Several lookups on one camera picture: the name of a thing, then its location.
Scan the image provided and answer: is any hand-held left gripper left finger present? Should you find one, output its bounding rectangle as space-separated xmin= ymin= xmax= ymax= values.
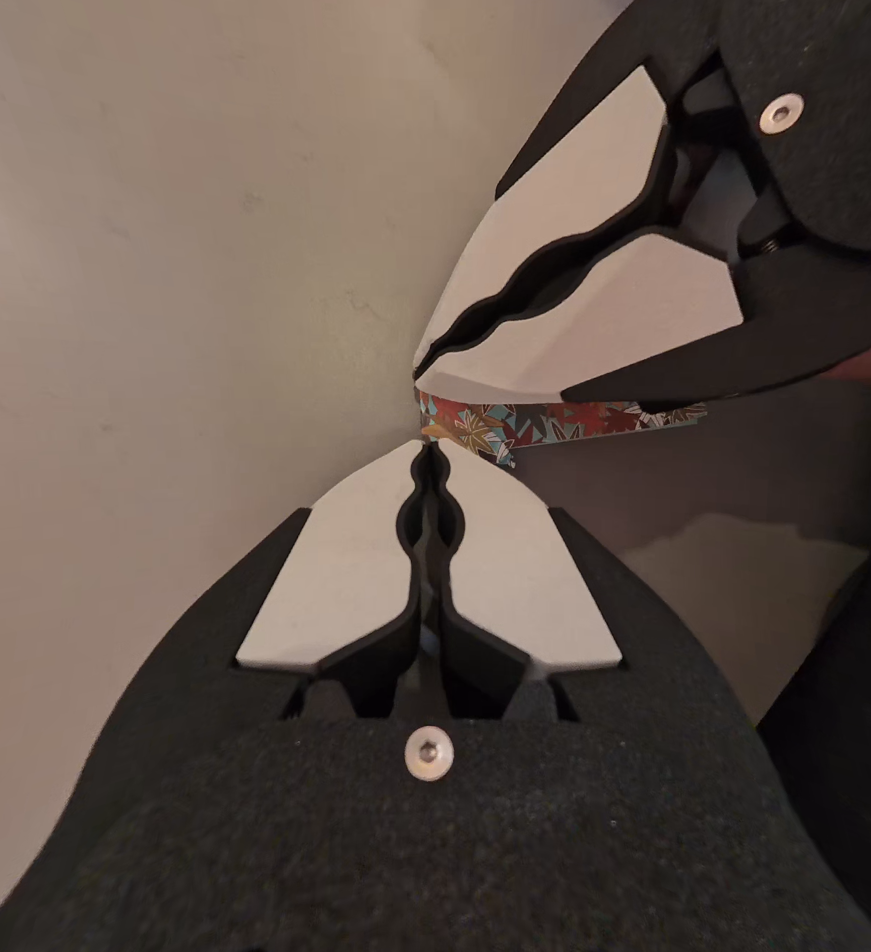
xmin=235 ymin=439 xmax=434 ymax=679

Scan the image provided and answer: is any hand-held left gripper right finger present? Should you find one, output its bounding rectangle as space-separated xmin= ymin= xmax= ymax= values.
xmin=430 ymin=437 xmax=624 ymax=679

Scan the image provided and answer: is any leaf-patterned origami paper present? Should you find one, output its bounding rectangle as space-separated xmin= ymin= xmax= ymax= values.
xmin=415 ymin=387 xmax=709 ymax=471

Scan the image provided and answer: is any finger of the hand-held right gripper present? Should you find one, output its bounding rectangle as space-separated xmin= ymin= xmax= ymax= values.
xmin=413 ymin=64 xmax=681 ymax=373
xmin=413 ymin=225 xmax=747 ymax=403

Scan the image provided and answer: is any person's dark clothing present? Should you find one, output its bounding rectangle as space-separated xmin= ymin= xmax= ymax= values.
xmin=754 ymin=524 xmax=871 ymax=952

